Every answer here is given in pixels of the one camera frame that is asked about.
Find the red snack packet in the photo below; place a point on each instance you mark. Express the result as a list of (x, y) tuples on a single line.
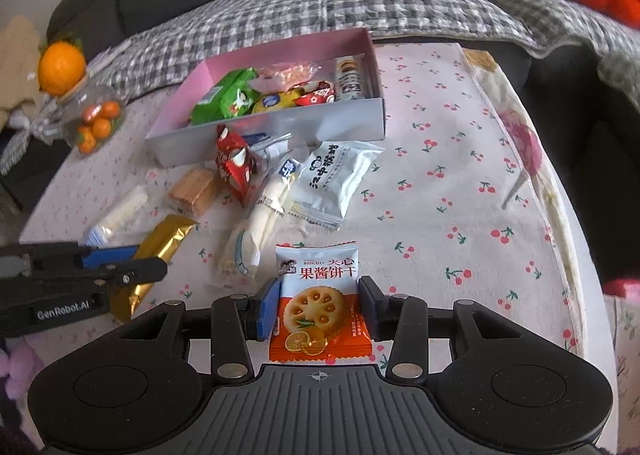
[(232, 160), (317, 94)]

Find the beige floral cloth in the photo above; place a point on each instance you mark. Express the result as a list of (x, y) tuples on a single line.
[(520, 140)]

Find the cherry print tablecloth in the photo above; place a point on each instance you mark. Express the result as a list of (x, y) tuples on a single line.
[(450, 160)]

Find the clear white stick packet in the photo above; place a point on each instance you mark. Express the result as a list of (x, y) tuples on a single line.
[(122, 215), (265, 215)]

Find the gold bar packet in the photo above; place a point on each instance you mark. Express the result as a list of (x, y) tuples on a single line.
[(160, 240)]

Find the pale floral fabric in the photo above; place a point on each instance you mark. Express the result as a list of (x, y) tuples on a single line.
[(625, 360)]

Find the grey checkered blanket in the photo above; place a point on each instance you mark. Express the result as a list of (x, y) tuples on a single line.
[(375, 0)]

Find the pink cardboard box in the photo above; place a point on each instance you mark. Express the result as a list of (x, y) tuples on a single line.
[(300, 120)]

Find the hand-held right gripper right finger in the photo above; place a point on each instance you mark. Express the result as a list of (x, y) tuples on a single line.
[(372, 310)]

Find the glass jar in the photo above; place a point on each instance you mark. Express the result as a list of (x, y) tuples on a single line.
[(107, 95)]

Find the green biscuit packet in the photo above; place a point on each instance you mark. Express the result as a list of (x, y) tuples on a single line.
[(220, 95)]

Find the pile of small mandarins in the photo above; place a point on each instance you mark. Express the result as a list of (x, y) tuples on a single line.
[(97, 127)]

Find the clear wafer packet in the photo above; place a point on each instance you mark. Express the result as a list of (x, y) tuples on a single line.
[(195, 190)]

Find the small blue silver packet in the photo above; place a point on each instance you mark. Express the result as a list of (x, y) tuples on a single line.
[(265, 145)]

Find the large orange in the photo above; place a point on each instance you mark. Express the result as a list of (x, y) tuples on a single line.
[(62, 67)]

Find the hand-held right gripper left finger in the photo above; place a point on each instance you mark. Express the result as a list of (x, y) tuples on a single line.
[(265, 310)]

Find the silver ribbon bow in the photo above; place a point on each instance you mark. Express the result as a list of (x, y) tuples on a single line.
[(25, 130)]

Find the pink candy packet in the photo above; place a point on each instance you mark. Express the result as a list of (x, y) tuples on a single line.
[(285, 75)]

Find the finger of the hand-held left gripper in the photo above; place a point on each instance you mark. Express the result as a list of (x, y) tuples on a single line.
[(107, 256), (142, 271)]

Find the white packet with face print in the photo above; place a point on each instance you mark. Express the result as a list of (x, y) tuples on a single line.
[(335, 175)]

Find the long white cookie packet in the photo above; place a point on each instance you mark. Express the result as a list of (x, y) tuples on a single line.
[(350, 80)]

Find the orange white biscuit packet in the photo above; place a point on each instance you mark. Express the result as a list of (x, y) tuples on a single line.
[(317, 305)]

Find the yellow chip packet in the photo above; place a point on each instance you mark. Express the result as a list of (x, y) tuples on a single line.
[(272, 102)]

